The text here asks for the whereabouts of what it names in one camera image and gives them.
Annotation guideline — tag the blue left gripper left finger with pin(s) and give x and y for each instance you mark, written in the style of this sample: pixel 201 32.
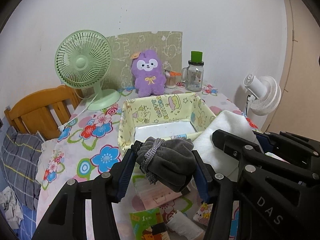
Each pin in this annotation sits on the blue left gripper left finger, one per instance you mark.
pixel 126 168

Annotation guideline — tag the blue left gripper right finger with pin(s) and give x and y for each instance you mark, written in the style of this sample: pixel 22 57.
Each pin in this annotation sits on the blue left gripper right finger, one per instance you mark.
pixel 202 178

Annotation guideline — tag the grey gloves bundle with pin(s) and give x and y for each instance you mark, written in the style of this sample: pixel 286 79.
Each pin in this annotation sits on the grey gloves bundle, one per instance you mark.
pixel 170 162

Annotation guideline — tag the yellow cartoon tissue pack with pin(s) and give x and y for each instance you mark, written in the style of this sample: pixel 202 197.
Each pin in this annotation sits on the yellow cartoon tissue pack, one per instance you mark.
pixel 202 216

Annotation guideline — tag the pink wet wipes pack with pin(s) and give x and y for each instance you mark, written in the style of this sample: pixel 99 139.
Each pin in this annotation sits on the pink wet wipes pack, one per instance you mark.
pixel 153 196

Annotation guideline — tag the white and beige sock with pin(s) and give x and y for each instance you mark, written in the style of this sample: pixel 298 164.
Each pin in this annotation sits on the white and beige sock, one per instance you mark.
pixel 185 227

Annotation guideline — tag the white towel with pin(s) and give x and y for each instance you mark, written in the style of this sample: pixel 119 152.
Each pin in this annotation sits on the white towel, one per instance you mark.
pixel 223 137

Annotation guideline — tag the floral tablecloth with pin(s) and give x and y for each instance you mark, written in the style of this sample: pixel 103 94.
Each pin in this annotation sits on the floral tablecloth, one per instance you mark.
pixel 88 146

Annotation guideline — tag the yellow cartoon fabric storage box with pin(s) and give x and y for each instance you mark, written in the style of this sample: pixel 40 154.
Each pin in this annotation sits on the yellow cartoon fabric storage box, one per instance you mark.
pixel 171 116

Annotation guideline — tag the cotton swab container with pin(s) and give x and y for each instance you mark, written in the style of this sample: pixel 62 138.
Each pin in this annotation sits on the cotton swab container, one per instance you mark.
pixel 170 82

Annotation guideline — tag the beige door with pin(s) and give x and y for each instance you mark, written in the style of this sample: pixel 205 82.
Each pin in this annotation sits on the beige door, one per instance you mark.
pixel 298 111

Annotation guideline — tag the purple plush bunny toy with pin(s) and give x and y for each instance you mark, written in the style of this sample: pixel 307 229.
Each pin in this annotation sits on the purple plush bunny toy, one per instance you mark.
pixel 148 74

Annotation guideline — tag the orange small scissors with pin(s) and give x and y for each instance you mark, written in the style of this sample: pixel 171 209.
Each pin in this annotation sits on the orange small scissors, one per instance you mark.
pixel 171 73

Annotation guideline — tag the glass mason jar mug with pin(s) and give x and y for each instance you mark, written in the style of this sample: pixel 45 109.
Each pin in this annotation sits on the glass mason jar mug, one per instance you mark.
pixel 192 76

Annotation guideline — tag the white standing fan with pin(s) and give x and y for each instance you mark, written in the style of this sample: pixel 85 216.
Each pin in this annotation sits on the white standing fan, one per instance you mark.
pixel 265 94

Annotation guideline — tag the wooden bed headboard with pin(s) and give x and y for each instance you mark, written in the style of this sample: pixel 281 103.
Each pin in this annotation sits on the wooden bed headboard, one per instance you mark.
pixel 32 113

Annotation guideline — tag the green desk fan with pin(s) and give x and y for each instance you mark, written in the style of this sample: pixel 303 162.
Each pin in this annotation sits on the green desk fan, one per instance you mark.
pixel 82 61

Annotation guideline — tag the green cartoon puzzle board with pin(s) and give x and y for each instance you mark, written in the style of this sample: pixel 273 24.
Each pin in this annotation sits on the green cartoon puzzle board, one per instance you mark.
pixel 167 45

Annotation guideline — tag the green cup on jar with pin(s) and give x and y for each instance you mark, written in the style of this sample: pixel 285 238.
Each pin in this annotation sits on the green cup on jar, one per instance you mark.
pixel 196 56

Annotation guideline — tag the grey plaid pillow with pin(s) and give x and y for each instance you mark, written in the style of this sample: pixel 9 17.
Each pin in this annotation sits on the grey plaid pillow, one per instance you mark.
pixel 20 154

